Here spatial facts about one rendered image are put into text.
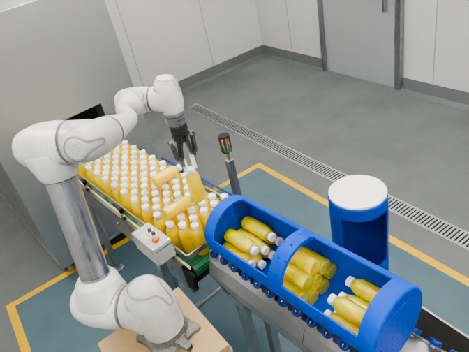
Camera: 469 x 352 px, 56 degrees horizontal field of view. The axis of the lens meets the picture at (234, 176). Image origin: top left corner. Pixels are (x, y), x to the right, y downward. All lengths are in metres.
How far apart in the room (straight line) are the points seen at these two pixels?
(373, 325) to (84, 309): 0.95
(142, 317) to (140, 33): 5.07
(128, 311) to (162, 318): 0.11
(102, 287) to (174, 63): 5.19
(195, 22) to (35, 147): 5.37
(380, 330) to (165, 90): 1.14
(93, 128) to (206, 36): 5.50
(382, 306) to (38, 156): 1.13
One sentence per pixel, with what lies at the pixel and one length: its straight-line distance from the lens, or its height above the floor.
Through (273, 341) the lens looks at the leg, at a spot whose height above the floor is 0.20.
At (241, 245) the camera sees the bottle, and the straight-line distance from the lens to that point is 1.91.
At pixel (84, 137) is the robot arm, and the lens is 1.31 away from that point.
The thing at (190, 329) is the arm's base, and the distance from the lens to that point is 1.69.
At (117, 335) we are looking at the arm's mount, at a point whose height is 1.07.
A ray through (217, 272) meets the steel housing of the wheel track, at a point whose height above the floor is 0.87.
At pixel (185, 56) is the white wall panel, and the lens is 6.62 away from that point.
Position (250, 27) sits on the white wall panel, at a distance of 7.18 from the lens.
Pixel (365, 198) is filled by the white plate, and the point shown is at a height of 1.04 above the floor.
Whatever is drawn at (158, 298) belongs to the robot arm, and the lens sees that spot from 1.53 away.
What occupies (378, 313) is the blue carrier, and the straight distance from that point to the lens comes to 1.50.
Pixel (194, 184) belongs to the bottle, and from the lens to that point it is 2.02.
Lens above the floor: 2.39
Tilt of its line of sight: 33 degrees down
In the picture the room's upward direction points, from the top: 13 degrees counter-clockwise
